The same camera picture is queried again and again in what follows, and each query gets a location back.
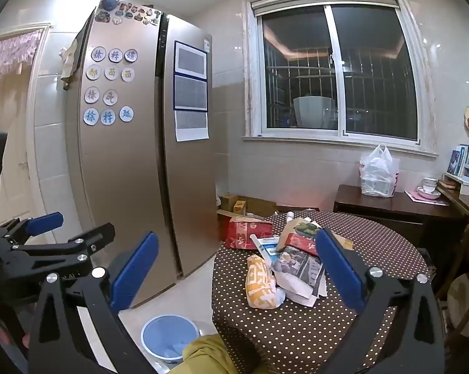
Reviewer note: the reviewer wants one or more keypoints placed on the small brown cardboard box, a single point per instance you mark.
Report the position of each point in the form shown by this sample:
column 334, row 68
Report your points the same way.
column 227, row 202

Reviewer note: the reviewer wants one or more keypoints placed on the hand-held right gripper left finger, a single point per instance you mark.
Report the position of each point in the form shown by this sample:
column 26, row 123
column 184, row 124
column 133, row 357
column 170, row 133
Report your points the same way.
column 135, row 272

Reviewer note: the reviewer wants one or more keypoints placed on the red and white snack packet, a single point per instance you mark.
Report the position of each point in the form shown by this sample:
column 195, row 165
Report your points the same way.
column 302, row 243

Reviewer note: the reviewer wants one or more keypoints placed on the white ribbed pot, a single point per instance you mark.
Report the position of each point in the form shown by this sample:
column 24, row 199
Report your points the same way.
column 312, row 111

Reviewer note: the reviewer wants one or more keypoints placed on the dark wooden side table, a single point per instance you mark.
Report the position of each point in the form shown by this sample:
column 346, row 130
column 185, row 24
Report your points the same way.
column 390, row 206

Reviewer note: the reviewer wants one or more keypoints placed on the open cardboard box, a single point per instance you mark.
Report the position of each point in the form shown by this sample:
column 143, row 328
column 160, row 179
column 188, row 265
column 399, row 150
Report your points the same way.
column 261, row 205

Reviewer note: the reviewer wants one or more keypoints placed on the blue plastic waste bin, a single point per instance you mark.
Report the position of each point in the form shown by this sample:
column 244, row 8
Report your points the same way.
column 156, row 331

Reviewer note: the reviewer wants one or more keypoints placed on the brown polka dot tablecloth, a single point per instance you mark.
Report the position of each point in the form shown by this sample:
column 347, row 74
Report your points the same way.
column 375, row 237

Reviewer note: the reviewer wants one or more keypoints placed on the white-framed sliding window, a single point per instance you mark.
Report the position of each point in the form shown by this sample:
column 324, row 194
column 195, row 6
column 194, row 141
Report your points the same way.
column 375, row 70

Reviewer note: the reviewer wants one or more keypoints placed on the pink floral curtain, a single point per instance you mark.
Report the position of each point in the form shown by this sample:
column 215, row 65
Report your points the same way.
column 8, row 58

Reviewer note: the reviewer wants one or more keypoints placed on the yellow snack packet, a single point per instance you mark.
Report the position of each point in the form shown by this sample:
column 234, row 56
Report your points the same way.
column 261, row 284

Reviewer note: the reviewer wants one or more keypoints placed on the small yellow box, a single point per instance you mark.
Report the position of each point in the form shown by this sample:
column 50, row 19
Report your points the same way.
column 240, row 206

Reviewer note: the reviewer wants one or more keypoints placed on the white roller blind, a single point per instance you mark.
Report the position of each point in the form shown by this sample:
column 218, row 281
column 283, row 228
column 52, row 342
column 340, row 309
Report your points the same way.
column 324, row 3

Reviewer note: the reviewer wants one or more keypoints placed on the row of books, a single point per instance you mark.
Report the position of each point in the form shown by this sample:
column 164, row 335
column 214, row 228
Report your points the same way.
column 460, row 161

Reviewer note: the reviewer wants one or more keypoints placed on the red paper bag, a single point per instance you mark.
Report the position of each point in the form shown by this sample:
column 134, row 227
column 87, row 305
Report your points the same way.
column 246, row 233

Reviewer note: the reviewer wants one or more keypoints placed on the white panel door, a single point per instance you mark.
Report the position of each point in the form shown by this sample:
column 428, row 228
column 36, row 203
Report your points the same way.
column 12, row 156

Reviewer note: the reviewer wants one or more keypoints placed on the white ceramic bowl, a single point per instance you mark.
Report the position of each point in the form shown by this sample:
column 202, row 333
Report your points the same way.
column 429, row 189

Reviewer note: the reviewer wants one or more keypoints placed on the teal toothpaste box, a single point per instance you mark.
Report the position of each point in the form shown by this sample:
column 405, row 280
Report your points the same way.
column 272, row 246

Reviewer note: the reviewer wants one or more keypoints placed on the white and blue toothpaste tube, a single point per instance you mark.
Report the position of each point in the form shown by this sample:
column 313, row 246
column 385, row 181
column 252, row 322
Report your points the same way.
column 260, row 247

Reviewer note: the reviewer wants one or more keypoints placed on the white paper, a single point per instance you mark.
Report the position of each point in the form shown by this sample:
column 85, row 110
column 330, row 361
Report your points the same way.
column 302, row 299

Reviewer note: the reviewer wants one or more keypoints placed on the champagne double-door refrigerator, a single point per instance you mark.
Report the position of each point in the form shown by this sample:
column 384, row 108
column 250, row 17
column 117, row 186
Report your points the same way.
column 121, row 171

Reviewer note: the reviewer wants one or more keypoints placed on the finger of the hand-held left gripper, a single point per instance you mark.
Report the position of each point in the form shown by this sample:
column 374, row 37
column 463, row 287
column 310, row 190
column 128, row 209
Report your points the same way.
column 45, row 221
column 82, row 243

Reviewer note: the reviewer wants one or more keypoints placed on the white plastic bottle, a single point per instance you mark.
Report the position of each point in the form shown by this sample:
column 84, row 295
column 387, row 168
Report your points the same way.
column 290, row 217

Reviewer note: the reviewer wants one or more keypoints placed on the group of souvenir fridge magnets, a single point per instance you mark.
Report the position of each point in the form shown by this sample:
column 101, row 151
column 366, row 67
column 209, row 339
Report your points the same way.
column 129, row 11

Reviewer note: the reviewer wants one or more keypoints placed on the person's left forearm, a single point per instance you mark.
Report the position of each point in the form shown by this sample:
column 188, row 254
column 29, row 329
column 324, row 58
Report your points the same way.
column 0, row 335

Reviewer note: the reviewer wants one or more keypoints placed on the white plastic bag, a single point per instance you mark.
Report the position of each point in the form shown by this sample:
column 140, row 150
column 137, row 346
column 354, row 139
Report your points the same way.
column 378, row 173

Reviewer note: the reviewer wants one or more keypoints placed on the person's yellow trouser leg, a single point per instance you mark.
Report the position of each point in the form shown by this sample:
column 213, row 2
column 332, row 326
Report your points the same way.
column 219, row 358

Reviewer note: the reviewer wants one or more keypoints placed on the wooden shelf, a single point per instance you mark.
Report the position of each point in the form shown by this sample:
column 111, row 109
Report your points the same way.
column 452, row 191

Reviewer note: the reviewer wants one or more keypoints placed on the dark printed cartoon packet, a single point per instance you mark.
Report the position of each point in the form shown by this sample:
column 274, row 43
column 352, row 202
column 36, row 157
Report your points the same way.
column 297, row 268

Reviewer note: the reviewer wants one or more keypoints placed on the beige hanging bag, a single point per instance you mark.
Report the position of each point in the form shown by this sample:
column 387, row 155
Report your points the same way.
column 70, row 66

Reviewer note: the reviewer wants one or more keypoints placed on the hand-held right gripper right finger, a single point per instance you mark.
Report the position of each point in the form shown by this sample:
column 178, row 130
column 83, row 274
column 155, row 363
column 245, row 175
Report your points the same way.
column 341, row 268

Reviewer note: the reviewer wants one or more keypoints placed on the group of round character magnets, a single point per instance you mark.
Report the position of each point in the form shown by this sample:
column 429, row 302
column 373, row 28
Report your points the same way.
column 109, row 85

